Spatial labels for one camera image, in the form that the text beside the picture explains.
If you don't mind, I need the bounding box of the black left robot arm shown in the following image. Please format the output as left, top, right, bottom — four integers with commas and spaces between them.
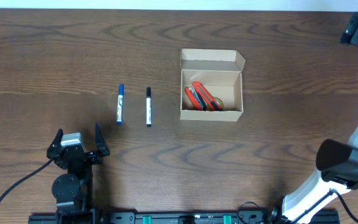
47, 124, 110, 224

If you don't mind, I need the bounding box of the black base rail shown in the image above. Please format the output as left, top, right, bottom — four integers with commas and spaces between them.
28, 208, 341, 224

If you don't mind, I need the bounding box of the black whiteboard marker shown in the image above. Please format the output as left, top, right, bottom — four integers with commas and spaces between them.
146, 87, 152, 128

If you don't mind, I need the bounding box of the clear tape roll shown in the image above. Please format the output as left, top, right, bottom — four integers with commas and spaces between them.
214, 97, 224, 111

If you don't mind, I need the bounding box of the blue whiteboard marker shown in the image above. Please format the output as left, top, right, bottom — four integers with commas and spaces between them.
116, 84, 124, 125

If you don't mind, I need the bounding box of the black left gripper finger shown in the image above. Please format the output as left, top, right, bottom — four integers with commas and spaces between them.
94, 123, 110, 157
47, 129, 63, 156

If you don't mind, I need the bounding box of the orange stapler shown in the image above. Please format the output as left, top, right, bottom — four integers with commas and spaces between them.
185, 86, 206, 111

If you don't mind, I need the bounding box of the orange utility knife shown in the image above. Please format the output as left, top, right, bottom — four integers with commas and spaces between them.
192, 82, 220, 111

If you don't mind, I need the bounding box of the cardboard box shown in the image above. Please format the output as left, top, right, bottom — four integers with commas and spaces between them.
180, 49, 246, 122

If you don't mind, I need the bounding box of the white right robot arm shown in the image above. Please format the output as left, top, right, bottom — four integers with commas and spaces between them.
264, 127, 358, 223

